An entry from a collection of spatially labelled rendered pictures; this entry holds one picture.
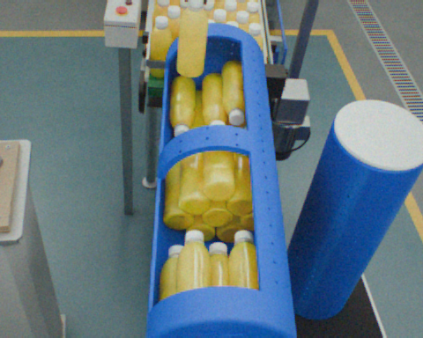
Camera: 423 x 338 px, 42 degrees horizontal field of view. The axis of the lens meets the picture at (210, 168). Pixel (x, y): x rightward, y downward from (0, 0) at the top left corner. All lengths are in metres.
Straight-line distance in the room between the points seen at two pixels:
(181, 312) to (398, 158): 0.83
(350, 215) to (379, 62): 2.19
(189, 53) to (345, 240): 0.78
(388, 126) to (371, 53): 2.19
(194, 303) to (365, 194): 0.78
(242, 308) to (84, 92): 2.37
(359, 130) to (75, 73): 2.08
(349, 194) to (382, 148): 0.16
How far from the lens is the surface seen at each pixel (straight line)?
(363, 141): 1.59
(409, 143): 1.63
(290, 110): 1.96
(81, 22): 3.74
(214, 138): 1.20
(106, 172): 2.77
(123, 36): 1.80
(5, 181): 1.43
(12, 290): 1.58
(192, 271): 1.10
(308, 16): 2.08
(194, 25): 1.37
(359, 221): 1.71
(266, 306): 0.99
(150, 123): 2.39
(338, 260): 1.88
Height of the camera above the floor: 2.08
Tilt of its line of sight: 48 degrees down
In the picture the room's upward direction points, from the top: 8 degrees clockwise
